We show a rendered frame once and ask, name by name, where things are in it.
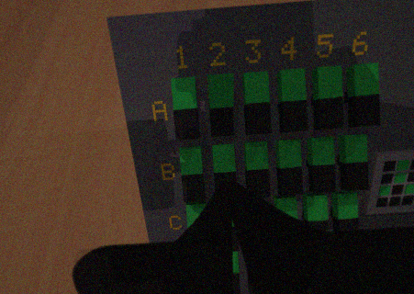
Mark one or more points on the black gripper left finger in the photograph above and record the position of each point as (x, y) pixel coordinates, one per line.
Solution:
(200, 261)

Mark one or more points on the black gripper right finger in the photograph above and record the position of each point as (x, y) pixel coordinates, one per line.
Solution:
(284, 255)

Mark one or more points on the dark grey switch panel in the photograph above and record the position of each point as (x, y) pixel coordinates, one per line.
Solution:
(309, 105)

